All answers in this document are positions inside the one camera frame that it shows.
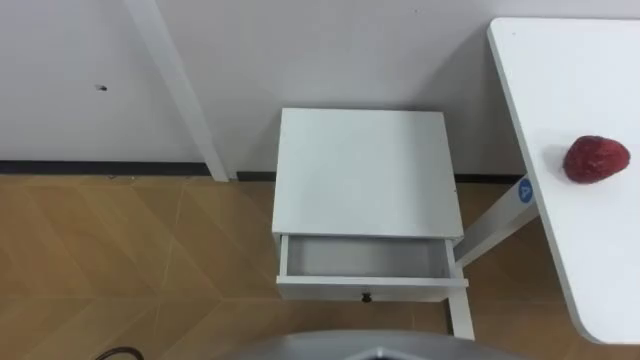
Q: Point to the red strawberry soft toy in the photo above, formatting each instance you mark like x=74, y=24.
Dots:
x=595, y=160

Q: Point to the robot body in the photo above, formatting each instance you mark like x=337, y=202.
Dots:
x=310, y=350

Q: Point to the white cabinet drawer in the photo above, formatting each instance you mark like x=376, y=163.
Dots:
x=370, y=288

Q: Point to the blue round sticker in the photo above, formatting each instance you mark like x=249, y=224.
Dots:
x=525, y=190

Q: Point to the white bedside cabinet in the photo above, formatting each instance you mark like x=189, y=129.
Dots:
x=365, y=170

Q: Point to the white desk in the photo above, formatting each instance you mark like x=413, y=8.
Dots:
x=575, y=250

